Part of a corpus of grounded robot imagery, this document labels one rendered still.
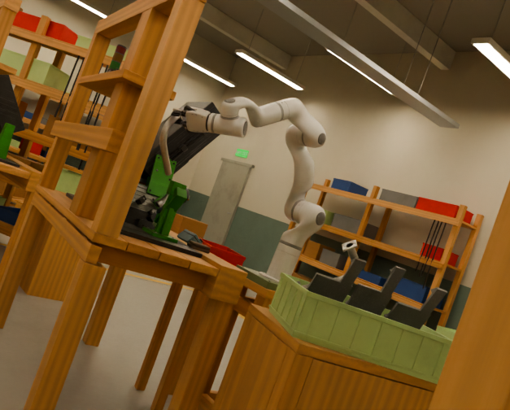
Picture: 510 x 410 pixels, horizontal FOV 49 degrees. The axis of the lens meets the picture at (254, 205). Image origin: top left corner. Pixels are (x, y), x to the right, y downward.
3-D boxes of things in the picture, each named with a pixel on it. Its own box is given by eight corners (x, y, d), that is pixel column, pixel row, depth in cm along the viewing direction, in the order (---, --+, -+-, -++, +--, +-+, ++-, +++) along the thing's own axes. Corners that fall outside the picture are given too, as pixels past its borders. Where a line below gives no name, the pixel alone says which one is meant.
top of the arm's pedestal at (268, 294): (276, 290, 300) (279, 284, 300) (314, 311, 273) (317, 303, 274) (229, 277, 282) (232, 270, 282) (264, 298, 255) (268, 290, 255)
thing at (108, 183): (52, 188, 343) (107, 41, 345) (118, 239, 215) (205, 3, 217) (37, 183, 339) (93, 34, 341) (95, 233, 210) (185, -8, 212)
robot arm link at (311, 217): (289, 246, 287) (307, 202, 287) (315, 256, 273) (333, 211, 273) (274, 239, 279) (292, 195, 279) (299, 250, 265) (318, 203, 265)
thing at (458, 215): (404, 370, 697) (464, 204, 702) (262, 293, 936) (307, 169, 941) (428, 374, 731) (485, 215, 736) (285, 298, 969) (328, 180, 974)
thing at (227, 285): (134, 236, 374) (142, 215, 374) (237, 305, 245) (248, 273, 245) (115, 229, 367) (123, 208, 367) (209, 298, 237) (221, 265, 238)
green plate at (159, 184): (160, 201, 293) (170, 163, 298) (167, 199, 286) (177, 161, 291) (140, 194, 287) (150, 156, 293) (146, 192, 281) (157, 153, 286)
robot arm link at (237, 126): (212, 115, 233) (212, 136, 238) (242, 120, 230) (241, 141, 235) (220, 109, 240) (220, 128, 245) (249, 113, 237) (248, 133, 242)
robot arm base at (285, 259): (282, 281, 290) (295, 247, 291) (300, 291, 274) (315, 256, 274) (252, 270, 282) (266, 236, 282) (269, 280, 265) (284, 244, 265)
